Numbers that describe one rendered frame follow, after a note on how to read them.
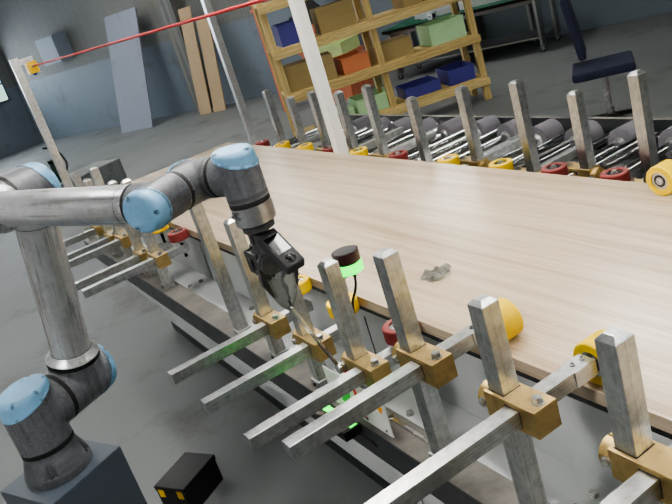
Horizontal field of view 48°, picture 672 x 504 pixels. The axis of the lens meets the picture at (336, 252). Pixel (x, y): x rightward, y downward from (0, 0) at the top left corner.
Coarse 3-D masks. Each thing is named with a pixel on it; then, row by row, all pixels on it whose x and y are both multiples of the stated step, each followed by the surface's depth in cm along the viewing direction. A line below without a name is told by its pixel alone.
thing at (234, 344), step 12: (288, 312) 208; (264, 324) 206; (240, 336) 203; (252, 336) 204; (216, 348) 200; (228, 348) 201; (240, 348) 202; (192, 360) 198; (204, 360) 198; (216, 360) 199; (168, 372) 196; (180, 372) 195; (192, 372) 196
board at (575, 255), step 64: (320, 192) 287; (384, 192) 263; (448, 192) 242; (512, 192) 225; (576, 192) 210; (640, 192) 197; (320, 256) 223; (448, 256) 195; (512, 256) 184; (576, 256) 173; (640, 256) 164; (448, 320) 163; (576, 320) 148; (640, 320) 141
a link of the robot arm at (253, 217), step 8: (256, 208) 156; (264, 208) 157; (272, 208) 159; (232, 216) 158; (240, 216) 157; (248, 216) 156; (256, 216) 157; (264, 216) 157; (272, 216) 159; (240, 224) 158; (248, 224) 157; (256, 224) 157
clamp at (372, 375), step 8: (344, 352) 171; (368, 352) 167; (344, 360) 168; (352, 360) 166; (360, 360) 165; (368, 360) 164; (384, 360) 162; (352, 368) 166; (360, 368) 163; (368, 368) 160; (376, 368) 160; (384, 368) 161; (368, 376) 161; (376, 376) 160; (384, 376) 161; (368, 384) 163
